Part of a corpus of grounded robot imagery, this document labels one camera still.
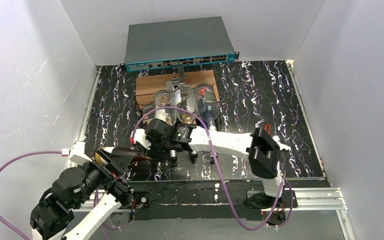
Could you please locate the amber wine bottle gold cap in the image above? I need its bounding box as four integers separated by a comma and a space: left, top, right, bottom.
98, 146, 152, 163

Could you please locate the clear bottle with white cap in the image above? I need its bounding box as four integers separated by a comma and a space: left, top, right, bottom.
154, 90, 176, 126

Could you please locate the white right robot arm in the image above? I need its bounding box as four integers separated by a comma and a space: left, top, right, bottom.
131, 119, 283, 209

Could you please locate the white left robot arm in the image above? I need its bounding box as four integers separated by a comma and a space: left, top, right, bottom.
30, 147, 141, 240

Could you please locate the dark green wine bottle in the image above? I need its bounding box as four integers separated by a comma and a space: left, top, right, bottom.
170, 150, 178, 164

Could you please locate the dark bottle with black cap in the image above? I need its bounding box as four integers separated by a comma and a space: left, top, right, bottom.
190, 151, 199, 164

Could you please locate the clear bottle with cork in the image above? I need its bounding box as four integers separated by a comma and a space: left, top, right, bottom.
174, 85, 197, 124

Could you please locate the clear bottle with dark label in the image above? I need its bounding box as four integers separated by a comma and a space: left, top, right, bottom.
194, 83, 221, 131

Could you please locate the wooden board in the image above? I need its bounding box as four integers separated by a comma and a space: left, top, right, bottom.
135, 70, 220, 102

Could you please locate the red black utility knife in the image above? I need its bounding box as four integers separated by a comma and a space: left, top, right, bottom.
264, 123, 271, 135

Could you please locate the white plastic faucet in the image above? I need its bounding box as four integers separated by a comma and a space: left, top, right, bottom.
272, 135, 291, 152

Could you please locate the black wire wine rack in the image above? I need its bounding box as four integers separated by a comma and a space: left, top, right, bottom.
136, 94, 222, 131

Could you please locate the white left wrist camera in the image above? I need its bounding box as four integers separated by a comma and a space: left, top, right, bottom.
61, 141, 92, 168

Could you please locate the grey metal bracket post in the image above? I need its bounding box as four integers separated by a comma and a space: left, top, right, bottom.
166, 66, 185, 91

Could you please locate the grey network switch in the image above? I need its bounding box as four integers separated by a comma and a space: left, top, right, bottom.
121, 16, 239, 72

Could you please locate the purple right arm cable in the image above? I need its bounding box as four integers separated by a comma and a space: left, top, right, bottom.
133, 106, 293, 232

